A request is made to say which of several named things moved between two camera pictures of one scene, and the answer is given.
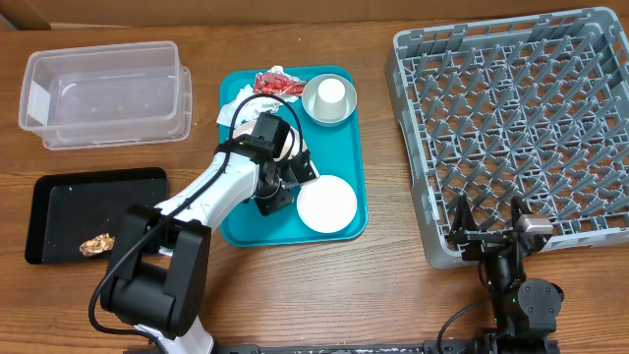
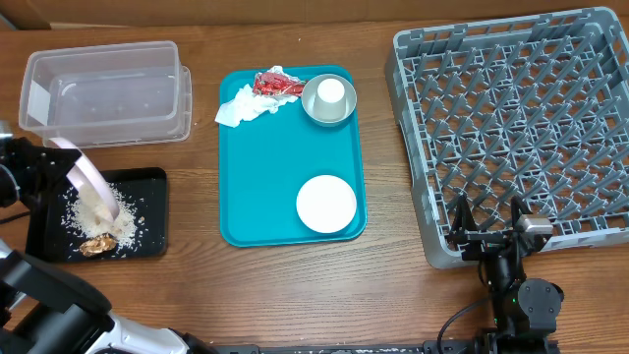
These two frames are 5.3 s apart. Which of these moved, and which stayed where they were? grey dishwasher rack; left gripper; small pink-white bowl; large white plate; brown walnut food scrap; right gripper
Moved: left gripper; large white plate
Stayed: brown walnut food scrap; grey dishwasher rack; right gripper; small pink-white bowl
